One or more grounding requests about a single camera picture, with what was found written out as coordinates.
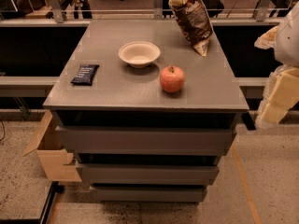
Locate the grey bottom drawer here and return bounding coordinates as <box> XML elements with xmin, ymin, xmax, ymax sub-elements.
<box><xmin>90</xmin><ymin>186</ymin><xmax>206</xmax><ymax>203</ymax></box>

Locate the grey drawer cabinet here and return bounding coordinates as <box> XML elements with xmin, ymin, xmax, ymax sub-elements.
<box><xmin>44</xmin><ymin>20</ymin><xmax>249</xmax><ymax>189</ymax></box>

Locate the grey middle drawer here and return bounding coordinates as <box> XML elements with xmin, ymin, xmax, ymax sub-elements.
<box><xmin>76</xmin><ymin>162</ymin><xmax>219</xmax><ymax>185</ymax></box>

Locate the grey drawer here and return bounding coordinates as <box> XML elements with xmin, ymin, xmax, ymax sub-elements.
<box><xmin>76</xmin><ymin>162</ymin><xmax>219</xmax><ymax>185</ymax></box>
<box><xmin>56</xmin><ymin>126</ymin><xmax>235</xmax><ymax>156</ymax></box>
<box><xmin>90</xmin><ymin>186</ymin><xmax>206</xmax><ymax>203</ymax></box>

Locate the brown chip bag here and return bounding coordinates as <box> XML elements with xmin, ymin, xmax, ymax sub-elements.
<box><xmin>168</xmin><ymin>0</ymin><xmax>213</xmax><ymax>57</ymax></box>

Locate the red apple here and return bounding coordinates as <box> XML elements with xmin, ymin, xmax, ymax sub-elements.
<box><xmin>160</xmin><ymin>65</ymin><xmax>185</xmax><ymax>93</ymax></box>

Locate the black snack bar packet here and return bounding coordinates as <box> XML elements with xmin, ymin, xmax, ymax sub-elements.
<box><xmin>71</xmin><ymin>64</ymin><xmax>100</xmax><ymax>86</ymax></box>

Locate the metal railing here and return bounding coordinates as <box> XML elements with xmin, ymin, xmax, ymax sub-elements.
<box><xmin>0</xmin><ymin>0</ymin><xmax>298</xmax><ymax>25</ymax></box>

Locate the grey top drawer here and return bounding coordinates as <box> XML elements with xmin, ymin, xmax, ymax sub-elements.
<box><xmin>56</xmin><ymin>126</ymin><xmax>235</xmax><ymax>156</ymax></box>

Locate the white paper bowl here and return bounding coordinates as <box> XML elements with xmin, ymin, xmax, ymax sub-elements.
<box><xmin>119</xmin><ymin>41</ymin><xmax>161</xmax><ymax>68</ymax></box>

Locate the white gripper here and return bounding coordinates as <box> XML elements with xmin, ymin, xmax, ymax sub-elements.
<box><xmin>253</xmin><ymin>25</ymin><xmax>299</xmax><ymax>130</ymax></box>

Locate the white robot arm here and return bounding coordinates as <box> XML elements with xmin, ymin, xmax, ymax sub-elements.
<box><xmin>254</xmin><ymin>2</ymin><xmax>299</xmax><ymax>129</ymax></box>

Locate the cardboard box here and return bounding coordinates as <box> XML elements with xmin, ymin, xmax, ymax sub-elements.
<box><xmin>23</xmin><ymin>110</ymin><xmax>81</xmax><ymax>182</ymax></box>

